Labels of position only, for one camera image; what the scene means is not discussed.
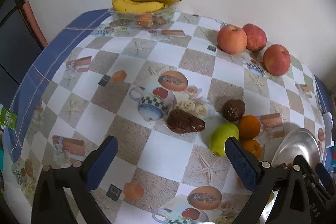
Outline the green apple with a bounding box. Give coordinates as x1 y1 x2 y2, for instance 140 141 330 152
209 123 239 157

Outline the round brown avocado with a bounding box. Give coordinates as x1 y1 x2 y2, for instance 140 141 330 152
223 99 245 122

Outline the silver metal bowl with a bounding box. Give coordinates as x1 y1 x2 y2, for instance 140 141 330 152
271 128 321 169

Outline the orange lower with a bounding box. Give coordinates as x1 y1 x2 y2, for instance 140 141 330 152
241 139 261 159

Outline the white device on table edge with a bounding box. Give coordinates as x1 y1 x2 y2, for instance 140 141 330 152
323 112 334 148

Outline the orange upper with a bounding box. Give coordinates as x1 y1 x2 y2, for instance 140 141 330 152
238 115 261 139

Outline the elongated brown avocado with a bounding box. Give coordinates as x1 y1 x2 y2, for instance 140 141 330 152
166 109 206 134

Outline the red apple near edge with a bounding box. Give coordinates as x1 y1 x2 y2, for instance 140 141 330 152
262 44 291 76

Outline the checkered printed tablecloth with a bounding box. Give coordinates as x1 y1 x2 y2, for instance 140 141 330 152
4 10 326 223

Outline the dark red apple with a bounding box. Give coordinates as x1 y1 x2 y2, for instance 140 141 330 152
243 23 267 52

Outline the pale orange-red apple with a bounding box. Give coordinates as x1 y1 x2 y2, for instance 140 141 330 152
217 25 247 55

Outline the wooden chair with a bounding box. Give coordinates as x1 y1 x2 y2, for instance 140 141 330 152
14 0 48 50

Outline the small orange in container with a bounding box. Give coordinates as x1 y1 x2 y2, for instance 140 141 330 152
138 14 154 28

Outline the walnut in container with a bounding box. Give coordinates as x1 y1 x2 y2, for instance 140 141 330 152
155 16 167 25

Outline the clear plastic fruit container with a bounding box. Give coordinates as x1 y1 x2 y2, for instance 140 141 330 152
108 4 177 29

